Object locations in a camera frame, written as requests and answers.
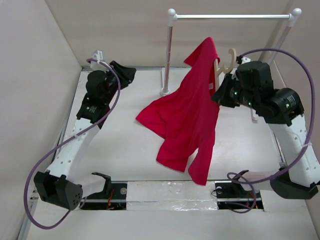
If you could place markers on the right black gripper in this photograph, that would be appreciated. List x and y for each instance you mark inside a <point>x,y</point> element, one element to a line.
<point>221,95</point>

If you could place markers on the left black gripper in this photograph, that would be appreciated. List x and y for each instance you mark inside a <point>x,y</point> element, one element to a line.
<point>125,74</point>

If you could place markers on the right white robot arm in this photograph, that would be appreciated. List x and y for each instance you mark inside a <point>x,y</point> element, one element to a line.
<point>300,178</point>

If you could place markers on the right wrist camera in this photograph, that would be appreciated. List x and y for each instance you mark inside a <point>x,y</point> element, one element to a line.
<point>242,60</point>

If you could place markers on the red t-shirt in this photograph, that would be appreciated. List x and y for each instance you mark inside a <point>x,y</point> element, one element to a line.
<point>186,119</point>

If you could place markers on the wooden clothes hanger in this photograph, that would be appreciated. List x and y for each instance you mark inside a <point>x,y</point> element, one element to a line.
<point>221,69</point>

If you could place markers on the white metal clothes rack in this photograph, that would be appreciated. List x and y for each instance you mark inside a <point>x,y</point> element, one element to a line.
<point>172,17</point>

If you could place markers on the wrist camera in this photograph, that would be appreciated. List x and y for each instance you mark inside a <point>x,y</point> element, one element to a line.
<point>242,60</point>
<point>95,61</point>

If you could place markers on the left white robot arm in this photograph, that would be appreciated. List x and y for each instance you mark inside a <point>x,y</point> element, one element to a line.
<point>57,185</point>

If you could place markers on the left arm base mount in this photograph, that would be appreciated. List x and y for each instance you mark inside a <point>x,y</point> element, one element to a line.
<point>101,193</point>

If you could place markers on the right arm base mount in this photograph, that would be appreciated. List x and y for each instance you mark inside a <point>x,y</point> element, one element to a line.
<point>232,196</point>

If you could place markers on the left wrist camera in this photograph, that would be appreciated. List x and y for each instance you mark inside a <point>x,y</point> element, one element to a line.
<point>95,61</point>

